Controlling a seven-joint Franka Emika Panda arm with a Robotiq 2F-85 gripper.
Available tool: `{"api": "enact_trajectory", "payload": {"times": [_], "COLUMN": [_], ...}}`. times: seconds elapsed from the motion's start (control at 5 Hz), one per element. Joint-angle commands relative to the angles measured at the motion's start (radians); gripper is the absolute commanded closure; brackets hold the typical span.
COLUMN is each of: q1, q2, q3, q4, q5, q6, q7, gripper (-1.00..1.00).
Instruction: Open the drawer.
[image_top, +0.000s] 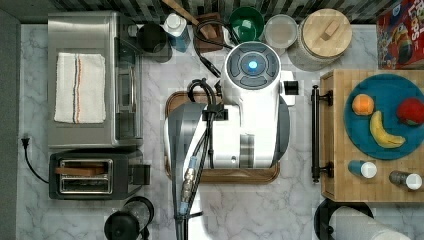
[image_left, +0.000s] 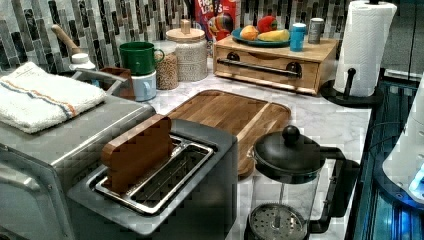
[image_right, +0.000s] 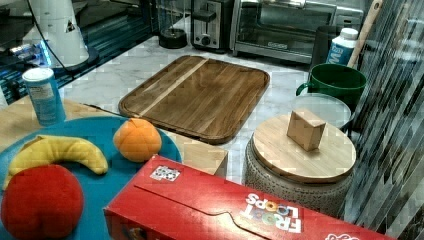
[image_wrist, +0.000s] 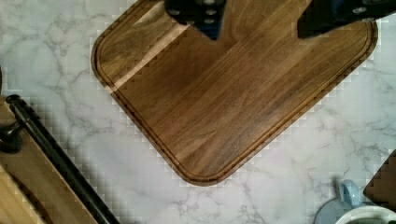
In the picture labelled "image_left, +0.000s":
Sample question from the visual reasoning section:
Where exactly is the glass french press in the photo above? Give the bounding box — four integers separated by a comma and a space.
244, 125, 360, 240

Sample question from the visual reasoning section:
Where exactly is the ceramic jar with wooden lid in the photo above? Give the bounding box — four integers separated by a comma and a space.
166, 19, 207, 82

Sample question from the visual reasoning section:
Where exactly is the black paper towel holder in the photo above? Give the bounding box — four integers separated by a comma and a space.
320, 68, 384, 109

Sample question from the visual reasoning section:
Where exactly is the light blue mug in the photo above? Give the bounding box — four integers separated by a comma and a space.
132, 72, 156, 102

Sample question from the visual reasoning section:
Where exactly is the white capped bottle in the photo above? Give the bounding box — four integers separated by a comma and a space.
69, 53, 96, 70

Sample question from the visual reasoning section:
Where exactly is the wooden cutting board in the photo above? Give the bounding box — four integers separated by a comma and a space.
168, 90, 291, 178

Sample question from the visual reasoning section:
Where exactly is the white paper towel roll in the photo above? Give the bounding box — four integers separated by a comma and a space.
334, 0, 397, 97

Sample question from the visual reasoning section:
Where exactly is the red Froot Loops box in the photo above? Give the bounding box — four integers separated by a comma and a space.
194, 0, 240, 42

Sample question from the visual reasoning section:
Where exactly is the white striped folded towel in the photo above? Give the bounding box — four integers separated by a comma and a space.
0, 62, 106, 134

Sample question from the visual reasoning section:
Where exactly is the green mug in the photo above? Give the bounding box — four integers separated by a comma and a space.
119, 42, 165, 76

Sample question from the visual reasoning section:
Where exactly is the blue cylindrical can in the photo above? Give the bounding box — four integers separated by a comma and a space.
290, 23, 306, 52

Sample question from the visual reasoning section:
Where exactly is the brown toast slice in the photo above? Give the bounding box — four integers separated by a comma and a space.
101, 114, 173, 194

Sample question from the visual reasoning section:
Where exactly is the dark brown utensil holder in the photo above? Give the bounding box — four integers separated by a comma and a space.
100, 67, 135, 100

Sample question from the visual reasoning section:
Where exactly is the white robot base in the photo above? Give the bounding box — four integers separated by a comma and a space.
382, 80, 424, 210

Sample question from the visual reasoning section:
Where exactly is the silver two-slot toaster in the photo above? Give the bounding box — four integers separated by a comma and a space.
68, 119, 238, 240

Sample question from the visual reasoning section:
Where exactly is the plush orange fruit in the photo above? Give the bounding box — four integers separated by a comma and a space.
240, 25, 259, 41

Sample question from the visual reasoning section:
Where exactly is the wooden rolling pin handle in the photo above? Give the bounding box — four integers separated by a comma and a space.
51, 24, 81, 54

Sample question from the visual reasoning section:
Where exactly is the grey metal can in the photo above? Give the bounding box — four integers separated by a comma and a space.
308, 18, 324, 44

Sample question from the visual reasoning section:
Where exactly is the teal plate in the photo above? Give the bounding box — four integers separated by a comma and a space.
231, 28, 290, 48

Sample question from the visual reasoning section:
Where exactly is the silver toaster oven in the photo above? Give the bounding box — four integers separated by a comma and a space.
0, 69, 157, 240

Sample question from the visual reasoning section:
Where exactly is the plush yellow banana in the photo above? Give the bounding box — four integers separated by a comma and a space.
258, 29, 290, 42

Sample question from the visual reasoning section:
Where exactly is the glass jar with grains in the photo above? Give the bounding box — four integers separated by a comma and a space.
153, 40, 179, 90

